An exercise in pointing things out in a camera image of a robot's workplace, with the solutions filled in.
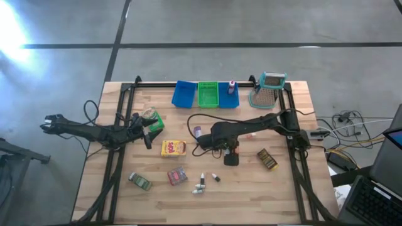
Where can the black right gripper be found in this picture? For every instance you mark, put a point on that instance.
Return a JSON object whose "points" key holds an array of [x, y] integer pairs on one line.
{"points": [[227, 145]]}

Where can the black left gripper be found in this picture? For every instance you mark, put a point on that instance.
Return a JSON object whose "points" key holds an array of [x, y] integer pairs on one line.
{"points": [[135, 125]]}

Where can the yellow food box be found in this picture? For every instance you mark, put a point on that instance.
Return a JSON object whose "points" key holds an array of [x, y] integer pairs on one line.
{"points": [[173, 148]]}

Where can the purple-capped gel bottle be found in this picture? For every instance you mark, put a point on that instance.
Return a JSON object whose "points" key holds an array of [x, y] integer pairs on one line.
{"points": [[197, 132]]}

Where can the green-lidded spice jar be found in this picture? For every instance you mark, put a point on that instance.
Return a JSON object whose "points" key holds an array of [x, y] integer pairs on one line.
{"points": [[140, 182]]}

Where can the pink-capped red gel bottle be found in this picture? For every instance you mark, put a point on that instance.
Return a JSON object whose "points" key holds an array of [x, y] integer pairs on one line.
{"points": [[231, 87]]}

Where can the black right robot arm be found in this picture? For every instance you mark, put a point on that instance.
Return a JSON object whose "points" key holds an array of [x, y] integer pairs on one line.
{"points": [[251, 124]]}

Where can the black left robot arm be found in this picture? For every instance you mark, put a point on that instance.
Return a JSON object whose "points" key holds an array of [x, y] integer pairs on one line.
{"points": [[81, 130]]}

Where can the bright green food packet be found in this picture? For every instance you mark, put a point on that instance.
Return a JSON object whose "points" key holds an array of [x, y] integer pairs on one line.
{"points": [[157, 124]]}

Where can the small dark dropper bottle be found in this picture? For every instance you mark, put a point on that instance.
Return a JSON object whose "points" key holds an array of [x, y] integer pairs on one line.
{"points": [[215, 177]]}

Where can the blue plastic basket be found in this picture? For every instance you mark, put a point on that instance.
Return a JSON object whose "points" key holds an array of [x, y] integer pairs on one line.
{"points": [[228, 100], [183, 94]]}

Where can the red patterned box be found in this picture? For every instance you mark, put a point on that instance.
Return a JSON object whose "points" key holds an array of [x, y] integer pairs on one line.
{"points": [[177, 175]]}

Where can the green plastic basket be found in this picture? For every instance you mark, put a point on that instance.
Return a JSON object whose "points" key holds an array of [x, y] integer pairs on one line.
{"points": [[208, 95]]}

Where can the small grey device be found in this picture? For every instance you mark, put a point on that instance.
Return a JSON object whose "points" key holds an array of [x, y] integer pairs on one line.
{"points": [[320, 134]]}

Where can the black power brick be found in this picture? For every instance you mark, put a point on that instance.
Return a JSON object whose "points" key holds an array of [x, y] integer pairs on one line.
{"points": [[339, 160]]}

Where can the white paper sheet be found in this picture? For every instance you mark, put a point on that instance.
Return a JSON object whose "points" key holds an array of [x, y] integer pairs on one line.
{"points": [[341, 196]]}

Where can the black laptop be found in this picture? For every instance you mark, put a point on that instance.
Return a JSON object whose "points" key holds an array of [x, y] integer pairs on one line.
{"points": [[373, 204]]}

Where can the grey laptop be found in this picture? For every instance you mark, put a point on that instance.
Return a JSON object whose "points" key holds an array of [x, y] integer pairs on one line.
{"points": [[387, 163]]}

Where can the black aluminium table frame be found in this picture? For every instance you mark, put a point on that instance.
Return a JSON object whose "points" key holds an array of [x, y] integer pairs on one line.
{"points": [[150, 84]]}

